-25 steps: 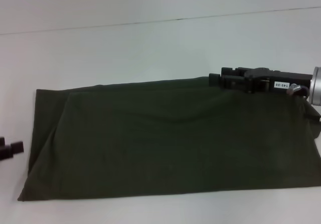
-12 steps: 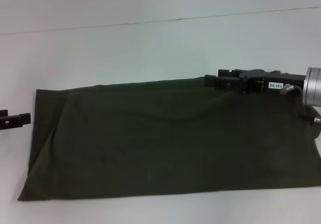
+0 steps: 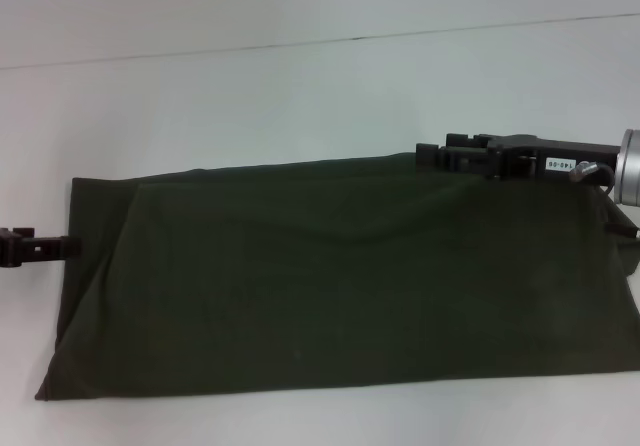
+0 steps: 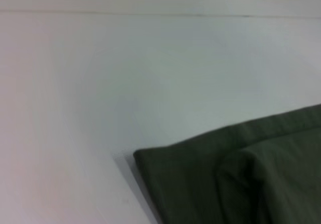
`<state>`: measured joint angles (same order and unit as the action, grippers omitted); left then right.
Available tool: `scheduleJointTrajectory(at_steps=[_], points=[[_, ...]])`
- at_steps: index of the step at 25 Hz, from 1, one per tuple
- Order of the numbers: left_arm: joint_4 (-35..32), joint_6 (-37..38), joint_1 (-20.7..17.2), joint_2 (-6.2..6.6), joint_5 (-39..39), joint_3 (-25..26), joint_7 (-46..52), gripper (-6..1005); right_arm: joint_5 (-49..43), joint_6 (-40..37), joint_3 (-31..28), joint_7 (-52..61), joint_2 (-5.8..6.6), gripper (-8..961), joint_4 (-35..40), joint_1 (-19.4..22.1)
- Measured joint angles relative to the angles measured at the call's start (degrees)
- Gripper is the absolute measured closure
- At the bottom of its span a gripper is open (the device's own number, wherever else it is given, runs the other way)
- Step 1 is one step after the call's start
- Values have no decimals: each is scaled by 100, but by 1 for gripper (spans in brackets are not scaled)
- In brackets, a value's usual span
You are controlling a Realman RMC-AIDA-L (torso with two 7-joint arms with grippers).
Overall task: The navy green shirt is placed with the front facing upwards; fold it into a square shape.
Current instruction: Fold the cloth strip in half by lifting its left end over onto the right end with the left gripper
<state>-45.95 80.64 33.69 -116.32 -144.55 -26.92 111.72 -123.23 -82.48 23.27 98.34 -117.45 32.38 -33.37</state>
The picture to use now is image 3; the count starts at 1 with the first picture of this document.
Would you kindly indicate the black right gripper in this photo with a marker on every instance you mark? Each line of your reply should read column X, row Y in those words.
column 550, row 161

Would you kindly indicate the white number label sticker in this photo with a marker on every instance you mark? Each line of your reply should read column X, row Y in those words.
column 559, row 164

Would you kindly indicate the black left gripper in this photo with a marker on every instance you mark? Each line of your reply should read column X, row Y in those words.
column 9, row 251

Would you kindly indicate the dark green FREE! t-shirt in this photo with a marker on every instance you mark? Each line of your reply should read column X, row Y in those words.
column 325, row 276

